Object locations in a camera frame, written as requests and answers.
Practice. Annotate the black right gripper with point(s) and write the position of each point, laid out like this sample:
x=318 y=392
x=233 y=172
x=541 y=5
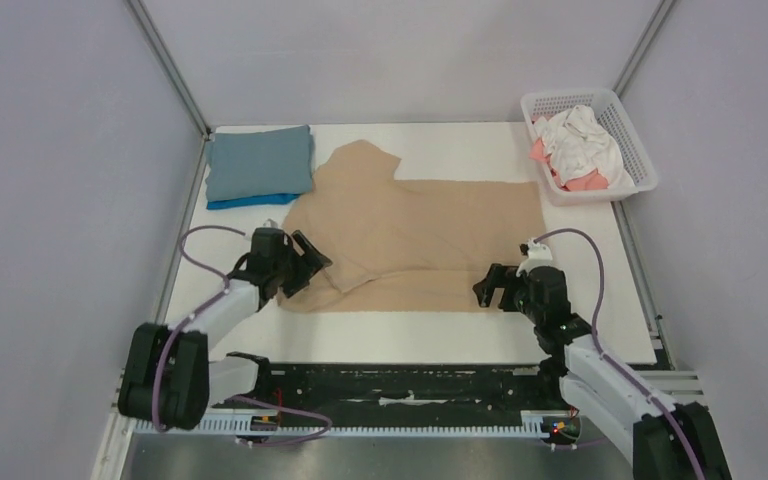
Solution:
x=506 y=287

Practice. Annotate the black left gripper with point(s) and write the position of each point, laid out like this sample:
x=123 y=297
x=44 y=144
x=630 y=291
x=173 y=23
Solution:
x=312 y=263

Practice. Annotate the beige t shirt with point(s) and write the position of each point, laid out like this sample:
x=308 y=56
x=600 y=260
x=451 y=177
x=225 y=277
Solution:
x=405 y=245

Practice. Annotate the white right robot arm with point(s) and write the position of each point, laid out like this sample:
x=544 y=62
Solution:
x=660 y=437

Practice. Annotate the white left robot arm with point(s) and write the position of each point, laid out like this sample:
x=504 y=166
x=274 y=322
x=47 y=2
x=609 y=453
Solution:
x=169 y=378

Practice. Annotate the folded bright blue t shirt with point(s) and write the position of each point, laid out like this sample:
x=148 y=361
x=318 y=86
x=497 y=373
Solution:
x=260 y=200

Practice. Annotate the folded grey-blue t shirt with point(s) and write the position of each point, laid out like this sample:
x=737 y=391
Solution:
x=260 y=163

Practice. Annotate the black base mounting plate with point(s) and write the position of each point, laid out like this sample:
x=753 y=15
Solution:
x=409 y=395

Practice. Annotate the pink t shirt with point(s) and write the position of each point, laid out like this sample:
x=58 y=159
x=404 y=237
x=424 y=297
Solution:
x=569 y=154

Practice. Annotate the white t shirt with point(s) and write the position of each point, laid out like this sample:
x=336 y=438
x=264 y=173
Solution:
x=609 y=160

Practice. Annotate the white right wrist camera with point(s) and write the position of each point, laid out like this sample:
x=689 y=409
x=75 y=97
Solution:
x=535 y=254

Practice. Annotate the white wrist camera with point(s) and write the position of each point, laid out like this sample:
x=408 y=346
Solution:
x=270 y=223
x=535 y=254

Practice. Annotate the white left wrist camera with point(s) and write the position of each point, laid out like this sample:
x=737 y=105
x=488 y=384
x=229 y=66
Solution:
x=270 y=223

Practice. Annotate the white slotted cable duct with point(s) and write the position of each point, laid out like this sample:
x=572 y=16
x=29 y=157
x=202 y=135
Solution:
x=240 y=423

